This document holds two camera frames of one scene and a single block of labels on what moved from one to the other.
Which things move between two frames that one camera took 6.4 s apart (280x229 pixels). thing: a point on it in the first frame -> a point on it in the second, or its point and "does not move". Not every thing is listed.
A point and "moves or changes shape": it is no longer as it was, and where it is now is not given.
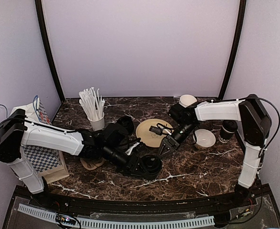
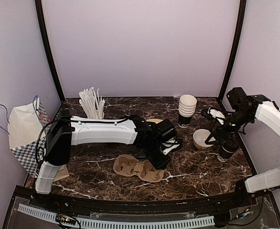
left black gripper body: [122, 164] -> [154, 158]
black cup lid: [230, 126] moves or changes shape
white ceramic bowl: [204, 138] does not move
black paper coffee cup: [225, 136] moves or changes shape
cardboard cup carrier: [91, 167] moves or changes shape
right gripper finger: [164, 149] -> [207, 141]
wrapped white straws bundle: [92, 106] does not move
